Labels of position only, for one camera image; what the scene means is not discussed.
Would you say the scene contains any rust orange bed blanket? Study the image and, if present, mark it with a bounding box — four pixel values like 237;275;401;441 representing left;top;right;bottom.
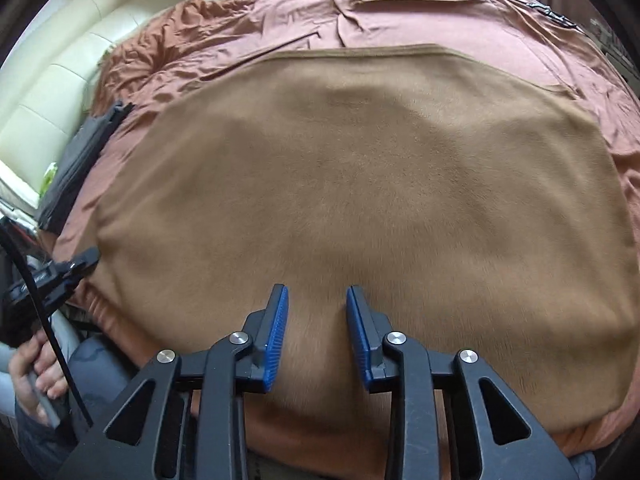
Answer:
53;0;639;479

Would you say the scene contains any person left hand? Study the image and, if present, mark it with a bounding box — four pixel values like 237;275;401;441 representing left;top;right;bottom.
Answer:
9;330;68;426

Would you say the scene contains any brown printed t-shirt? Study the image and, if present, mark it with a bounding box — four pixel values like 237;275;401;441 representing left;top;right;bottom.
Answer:
92;46;639;432

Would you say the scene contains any folded grey clothes stack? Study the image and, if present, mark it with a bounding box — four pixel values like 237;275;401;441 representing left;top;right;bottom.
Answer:
37;101;134;235

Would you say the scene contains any cream padded headboard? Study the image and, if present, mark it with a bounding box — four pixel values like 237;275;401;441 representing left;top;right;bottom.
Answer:
1;0;181;211

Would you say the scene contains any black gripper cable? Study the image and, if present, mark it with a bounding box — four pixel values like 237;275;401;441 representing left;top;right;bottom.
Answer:
0;219;97;428

